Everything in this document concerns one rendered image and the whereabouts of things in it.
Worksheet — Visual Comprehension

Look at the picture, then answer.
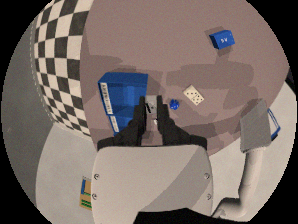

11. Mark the blue three-compartment bin rack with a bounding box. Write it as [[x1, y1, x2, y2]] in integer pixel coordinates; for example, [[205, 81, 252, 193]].
[[97, 72, 148, 136]]

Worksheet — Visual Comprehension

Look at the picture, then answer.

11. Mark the blue die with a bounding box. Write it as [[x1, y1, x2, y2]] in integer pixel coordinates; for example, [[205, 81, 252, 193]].
[[169, 99, 179, 110]]

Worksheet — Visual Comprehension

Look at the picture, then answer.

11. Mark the blue nine-volt battery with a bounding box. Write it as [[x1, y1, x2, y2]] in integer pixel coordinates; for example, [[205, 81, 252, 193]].
[[209, 30, 235, 50]]

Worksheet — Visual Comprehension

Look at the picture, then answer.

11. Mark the cream domino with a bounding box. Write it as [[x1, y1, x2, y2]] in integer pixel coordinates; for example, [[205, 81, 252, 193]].
[[184, 85, 204, 105]]

